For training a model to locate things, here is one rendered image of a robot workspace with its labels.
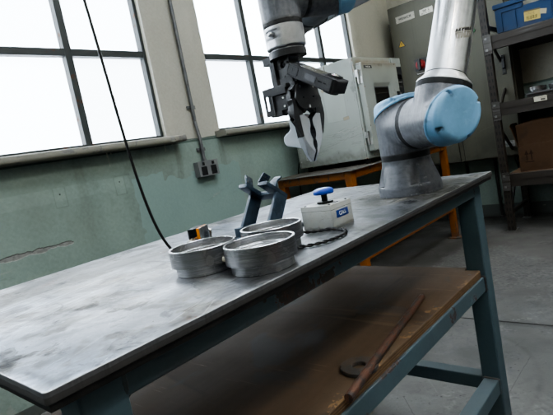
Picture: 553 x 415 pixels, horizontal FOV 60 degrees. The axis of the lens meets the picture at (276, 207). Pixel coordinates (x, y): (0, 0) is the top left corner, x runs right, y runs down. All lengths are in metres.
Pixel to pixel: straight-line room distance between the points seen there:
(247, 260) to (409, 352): 0.47
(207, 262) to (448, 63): 0.66
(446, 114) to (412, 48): 3.71
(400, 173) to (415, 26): 3.64
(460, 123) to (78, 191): 1.80
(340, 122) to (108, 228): 1.53
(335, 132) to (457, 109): 2.10
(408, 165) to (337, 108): 1.96
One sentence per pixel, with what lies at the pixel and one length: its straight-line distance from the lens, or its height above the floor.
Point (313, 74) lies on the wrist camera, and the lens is 0.88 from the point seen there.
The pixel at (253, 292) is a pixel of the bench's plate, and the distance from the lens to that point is 0.59.
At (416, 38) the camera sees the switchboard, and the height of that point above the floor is 1.71.
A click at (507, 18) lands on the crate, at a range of 4.20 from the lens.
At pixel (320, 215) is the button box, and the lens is 0.90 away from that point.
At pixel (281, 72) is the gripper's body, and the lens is 0.94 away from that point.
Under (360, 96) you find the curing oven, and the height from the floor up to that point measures 1.19.
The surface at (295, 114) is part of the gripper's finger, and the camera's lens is 0.89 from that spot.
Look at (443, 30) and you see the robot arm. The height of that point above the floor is 1.14.
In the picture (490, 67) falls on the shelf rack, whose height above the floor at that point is 1.27.
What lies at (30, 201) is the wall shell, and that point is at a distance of 2.31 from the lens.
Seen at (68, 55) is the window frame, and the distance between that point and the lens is 2.58.
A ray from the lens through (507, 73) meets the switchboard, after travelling 4.44.
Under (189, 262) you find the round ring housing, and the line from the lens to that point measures 0.71.
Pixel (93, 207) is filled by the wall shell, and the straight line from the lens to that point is 2.43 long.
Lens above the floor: 0.96
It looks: 7 degrees down
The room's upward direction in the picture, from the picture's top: 11 degrees counter-clockwise
